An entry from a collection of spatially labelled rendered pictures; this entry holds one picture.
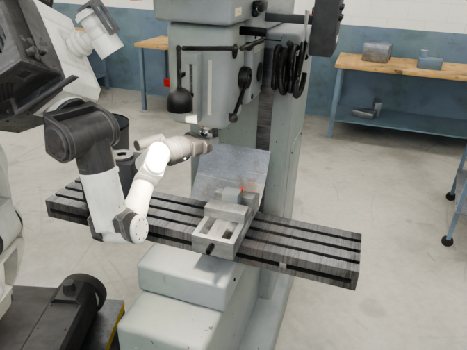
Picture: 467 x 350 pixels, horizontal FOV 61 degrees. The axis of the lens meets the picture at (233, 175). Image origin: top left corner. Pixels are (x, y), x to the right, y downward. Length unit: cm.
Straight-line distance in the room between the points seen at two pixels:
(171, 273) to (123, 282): 125
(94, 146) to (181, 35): 45
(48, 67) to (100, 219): 37
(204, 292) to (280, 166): 67
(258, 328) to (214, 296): 71
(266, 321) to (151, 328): 84
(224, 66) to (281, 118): 55
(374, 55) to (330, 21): 354
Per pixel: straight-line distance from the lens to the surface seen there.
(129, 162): 158
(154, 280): 149
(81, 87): 104
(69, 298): 173
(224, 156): 179
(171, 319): 145
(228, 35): 119
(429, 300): 284
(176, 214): 157
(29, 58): 94
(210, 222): 140
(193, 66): 119
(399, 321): 262
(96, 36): 106
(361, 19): 542
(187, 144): 129
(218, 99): 123
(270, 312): 218
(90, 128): 98
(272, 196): 185
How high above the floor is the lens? 177
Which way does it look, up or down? 28 degrees down
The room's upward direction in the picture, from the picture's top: 2 degrees clockwise
